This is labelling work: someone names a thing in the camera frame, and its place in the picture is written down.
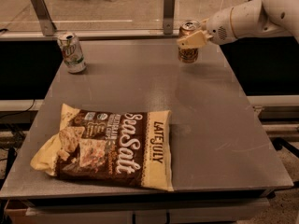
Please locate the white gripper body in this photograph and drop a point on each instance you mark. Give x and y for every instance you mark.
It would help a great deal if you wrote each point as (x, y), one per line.
(219, 28)

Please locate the orange soda can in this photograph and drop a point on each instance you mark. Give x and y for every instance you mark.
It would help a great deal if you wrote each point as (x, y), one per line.
(188, 55)

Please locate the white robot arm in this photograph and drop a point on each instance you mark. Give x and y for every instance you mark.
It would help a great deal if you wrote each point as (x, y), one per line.
(255, 18)

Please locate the green white soda can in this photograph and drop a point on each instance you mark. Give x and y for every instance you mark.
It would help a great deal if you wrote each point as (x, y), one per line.
(72, 52)

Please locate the brown chip bag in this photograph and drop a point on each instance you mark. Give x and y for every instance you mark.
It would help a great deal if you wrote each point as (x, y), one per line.
(129, 149)

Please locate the middle metal bracket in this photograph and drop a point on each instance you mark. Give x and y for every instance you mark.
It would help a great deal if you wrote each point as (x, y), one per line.
(168, 16)

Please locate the left metal bracket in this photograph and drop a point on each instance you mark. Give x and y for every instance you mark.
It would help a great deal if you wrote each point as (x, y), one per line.
(48, 27)

